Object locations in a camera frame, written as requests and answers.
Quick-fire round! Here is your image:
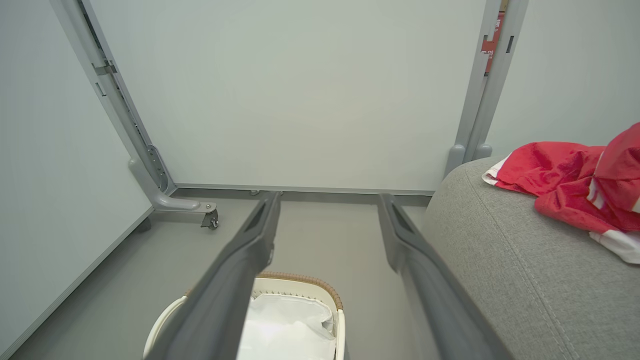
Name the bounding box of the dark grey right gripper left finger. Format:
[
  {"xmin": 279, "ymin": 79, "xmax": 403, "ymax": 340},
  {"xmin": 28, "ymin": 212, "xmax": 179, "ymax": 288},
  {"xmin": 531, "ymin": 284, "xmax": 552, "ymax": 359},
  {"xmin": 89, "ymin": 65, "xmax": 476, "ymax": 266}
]
[{"xmin": 145, "ymin": 191, "xmax": 282, "ymax": 360}]

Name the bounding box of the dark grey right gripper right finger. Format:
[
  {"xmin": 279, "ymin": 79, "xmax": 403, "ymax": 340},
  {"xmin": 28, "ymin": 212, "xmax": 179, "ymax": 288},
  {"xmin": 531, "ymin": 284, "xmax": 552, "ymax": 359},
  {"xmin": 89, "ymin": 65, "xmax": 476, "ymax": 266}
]
[{"xmin": 377, "ymin": 193, "xmax": 516, "ymax": 360}]

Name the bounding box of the red white striped garment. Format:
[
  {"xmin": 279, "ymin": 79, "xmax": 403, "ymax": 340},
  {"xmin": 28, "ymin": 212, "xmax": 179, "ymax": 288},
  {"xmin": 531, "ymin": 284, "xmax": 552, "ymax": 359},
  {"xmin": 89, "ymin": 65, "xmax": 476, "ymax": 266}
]
[{"xmin": 482, "ymin": 141, "xmax": 608, "ymax": 234}]

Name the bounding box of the red garment with white stripes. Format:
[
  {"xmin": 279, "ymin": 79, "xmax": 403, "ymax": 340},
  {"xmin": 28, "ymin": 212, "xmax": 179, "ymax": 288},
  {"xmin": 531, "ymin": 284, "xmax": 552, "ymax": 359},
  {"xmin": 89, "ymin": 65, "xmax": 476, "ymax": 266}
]
[{"xmin": 585, "ymin": 122, "xmax": 640, "ymax": 264}]

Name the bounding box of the white cloth basket liner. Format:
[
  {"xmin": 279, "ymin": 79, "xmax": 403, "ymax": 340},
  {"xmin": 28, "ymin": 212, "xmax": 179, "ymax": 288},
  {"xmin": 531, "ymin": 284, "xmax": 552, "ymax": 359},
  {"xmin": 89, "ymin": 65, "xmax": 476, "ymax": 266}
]
[{"xmin": 236, "ymin": 293, "xmax": 337, "ymax": 360}]

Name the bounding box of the white basket with brown rim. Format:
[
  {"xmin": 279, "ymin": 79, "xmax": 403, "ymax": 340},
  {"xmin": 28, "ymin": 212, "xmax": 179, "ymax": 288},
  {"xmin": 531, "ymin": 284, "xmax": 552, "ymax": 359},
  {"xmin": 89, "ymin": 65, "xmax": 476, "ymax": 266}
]
[{"xmin": 143, "ymin": 271, "xmax": 347, "ymax": 360}]

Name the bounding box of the grey fabric sofa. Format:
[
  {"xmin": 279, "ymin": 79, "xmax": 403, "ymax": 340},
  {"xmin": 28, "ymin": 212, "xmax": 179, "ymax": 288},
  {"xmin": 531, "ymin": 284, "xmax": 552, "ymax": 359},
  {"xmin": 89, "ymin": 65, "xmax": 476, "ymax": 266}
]
[{"xmin": 400, "ymin": 155, "xmax": 640, "ymax": 360}]

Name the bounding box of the red sign behind partition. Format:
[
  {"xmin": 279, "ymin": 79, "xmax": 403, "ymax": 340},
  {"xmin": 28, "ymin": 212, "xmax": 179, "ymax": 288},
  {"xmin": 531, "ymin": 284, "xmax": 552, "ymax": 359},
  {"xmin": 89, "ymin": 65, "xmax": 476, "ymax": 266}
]
[{"xmin": 481, "ymin": 11, "xmax": 506, "ymax": 76}]

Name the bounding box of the grey partition bottom rail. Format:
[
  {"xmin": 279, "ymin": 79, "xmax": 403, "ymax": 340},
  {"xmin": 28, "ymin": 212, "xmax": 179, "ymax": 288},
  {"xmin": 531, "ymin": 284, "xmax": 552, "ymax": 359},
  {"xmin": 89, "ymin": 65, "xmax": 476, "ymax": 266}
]
[{"xmin": 175, "ymin": 183, "xmax": 436, "ymax": 196}]

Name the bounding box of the grey partition post with foot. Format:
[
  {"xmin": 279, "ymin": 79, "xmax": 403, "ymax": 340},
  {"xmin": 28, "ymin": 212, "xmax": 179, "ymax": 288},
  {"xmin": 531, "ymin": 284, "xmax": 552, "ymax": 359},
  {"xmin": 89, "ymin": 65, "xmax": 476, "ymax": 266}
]
[{"xmin": 49, "ymin": 0, "xmax": 219, "ymax": 217}]

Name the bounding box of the grey straight partition post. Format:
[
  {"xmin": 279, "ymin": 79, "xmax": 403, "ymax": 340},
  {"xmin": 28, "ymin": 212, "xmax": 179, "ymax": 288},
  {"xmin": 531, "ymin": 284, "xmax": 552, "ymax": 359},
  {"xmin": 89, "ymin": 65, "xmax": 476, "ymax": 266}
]
[
  {"xmin": 470, "ymin": 0, "xmax": 530, "ymax": 161},
  {"xmin": 443, "ymin": 0, "xmax": 502, "ymax": 178}
]

